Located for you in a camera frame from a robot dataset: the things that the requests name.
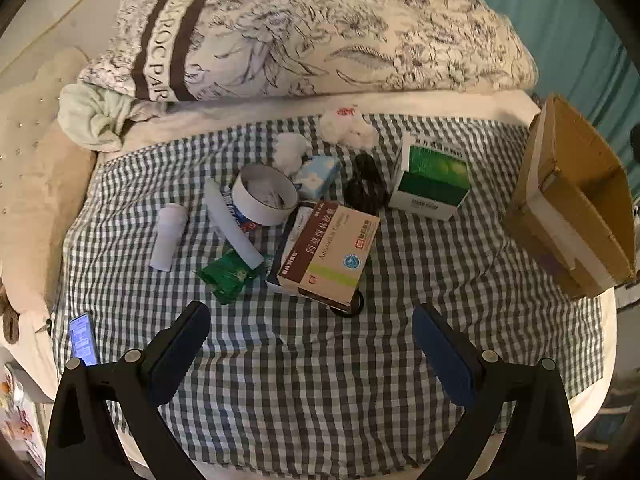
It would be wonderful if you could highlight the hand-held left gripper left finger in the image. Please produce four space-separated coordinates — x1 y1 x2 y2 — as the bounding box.
45 301 212 480

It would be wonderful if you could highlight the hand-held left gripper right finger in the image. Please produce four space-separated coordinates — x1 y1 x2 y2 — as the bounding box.
412 302 578 480

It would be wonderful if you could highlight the green foil packet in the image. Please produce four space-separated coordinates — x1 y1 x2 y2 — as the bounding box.
196 247 266 306

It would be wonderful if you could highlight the black ring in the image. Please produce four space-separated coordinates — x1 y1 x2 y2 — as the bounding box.
330 287 366 317

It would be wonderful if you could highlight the white blue toothpaste tube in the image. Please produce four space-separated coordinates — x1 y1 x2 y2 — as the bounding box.
204 176 266 271

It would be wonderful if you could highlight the brown white medicine box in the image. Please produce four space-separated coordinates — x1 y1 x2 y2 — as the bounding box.
277 200 381 308

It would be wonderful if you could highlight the white tape roll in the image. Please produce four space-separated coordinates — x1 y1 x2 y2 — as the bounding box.
234 164 300 226

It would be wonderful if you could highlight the green white medicine box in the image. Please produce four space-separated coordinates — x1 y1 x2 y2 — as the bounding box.
387 135 471 222

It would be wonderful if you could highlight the cardboard box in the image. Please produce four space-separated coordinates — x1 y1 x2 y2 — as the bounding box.
502 94 638 301

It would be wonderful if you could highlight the blue tissue pack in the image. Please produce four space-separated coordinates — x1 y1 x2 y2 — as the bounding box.
292 155 341 201

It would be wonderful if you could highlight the white tissue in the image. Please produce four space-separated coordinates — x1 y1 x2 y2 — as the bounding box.
272 132 308 178
320 105 378 148

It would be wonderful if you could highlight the smartphone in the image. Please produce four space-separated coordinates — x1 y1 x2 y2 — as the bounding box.
69 311 99 367

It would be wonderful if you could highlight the checked blanket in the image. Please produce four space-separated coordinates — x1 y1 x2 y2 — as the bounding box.
50 112 606 478

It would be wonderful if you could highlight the colourful printed packaging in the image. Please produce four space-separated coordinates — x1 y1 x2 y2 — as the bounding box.
0 360 46 463

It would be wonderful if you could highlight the brown furry object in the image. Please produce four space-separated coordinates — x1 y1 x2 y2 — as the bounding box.
0 280 21 346

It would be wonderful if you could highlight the beige tufted headboard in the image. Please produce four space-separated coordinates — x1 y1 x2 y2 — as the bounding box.
0 47 98 311

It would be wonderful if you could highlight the mint green cloth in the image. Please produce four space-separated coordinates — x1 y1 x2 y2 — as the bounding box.
57 82 146 153

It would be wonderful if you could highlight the floral duvet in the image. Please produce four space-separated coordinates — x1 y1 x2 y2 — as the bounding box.
77 0 541 103

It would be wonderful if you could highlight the teal curtain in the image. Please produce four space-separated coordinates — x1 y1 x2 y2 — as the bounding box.
452 0 640 181

